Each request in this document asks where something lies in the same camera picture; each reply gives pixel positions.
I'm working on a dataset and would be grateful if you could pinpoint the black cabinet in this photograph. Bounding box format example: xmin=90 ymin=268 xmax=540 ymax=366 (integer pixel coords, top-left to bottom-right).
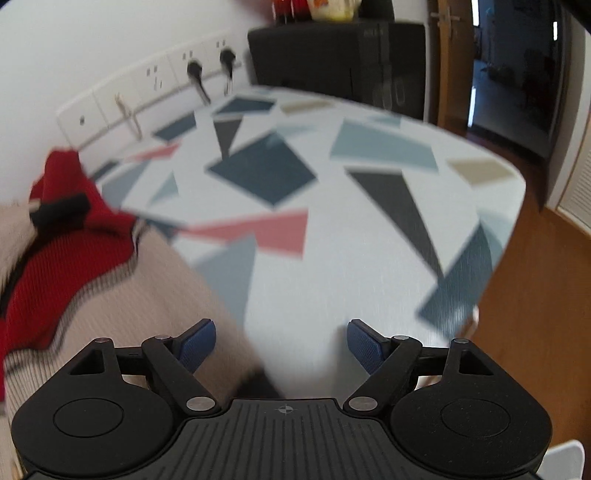
xmin=248 ymin=21 xmax=426 ymax=123

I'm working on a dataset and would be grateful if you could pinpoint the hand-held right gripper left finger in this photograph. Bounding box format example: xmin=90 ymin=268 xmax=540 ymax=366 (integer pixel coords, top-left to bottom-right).
xmin=67 ymin=318 xmax=222 ymax=415

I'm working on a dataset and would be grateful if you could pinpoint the white yellow bag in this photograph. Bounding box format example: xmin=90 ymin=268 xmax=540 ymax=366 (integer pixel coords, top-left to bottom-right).
xmin=310 ymin=0 xmax=361 ymax=22

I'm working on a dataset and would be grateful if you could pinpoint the dark door panel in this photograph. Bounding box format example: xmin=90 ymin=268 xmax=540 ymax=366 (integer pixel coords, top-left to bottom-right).
xmin=538 ymin=0 xmax=575 ymax=213

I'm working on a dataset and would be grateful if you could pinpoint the beige cable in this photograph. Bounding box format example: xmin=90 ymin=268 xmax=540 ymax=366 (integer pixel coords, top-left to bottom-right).
xmin=113 ymin=92 xmax=141 ymax=140

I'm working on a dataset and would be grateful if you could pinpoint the black plug with cable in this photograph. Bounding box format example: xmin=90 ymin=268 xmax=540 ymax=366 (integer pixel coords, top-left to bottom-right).
xmin=185 ymin=59 xmax=212 ymax=106
xmin=219 ymin=48 xmax=237 ymax=97

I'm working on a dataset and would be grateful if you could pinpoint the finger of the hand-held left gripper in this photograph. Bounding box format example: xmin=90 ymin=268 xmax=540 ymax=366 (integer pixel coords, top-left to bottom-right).
xmin=29 ymin=194 xmax=92 ymax=228

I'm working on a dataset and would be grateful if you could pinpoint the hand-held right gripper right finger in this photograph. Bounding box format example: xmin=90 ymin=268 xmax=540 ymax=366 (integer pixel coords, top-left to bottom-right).
xmin=342 ymin=318 xmax=498 ymax=414

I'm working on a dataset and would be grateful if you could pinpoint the white wall socket panel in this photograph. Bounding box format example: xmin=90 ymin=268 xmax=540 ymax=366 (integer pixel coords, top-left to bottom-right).
xmin=55 ymin=28 xmax=245 ymax=149

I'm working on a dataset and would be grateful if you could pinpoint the geometric print tablecloth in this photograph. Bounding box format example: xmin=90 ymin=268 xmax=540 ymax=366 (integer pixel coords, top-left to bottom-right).
xmin=76 ymin=85 xmax=528 ymax=402

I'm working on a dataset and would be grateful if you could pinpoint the wooden door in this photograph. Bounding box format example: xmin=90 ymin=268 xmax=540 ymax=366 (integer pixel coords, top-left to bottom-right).
xmin=426 ymin=0 xmax=476 ymax=137

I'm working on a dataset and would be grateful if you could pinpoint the white plastic object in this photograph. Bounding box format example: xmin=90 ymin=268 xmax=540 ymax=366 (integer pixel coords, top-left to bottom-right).
xmin=542 ymin=440 xmax=588 ymax=480

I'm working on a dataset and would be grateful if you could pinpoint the white louvered door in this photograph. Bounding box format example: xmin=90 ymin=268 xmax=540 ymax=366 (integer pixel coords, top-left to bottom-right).
xmin=556 ymin=138 xmax=591 ymax=237

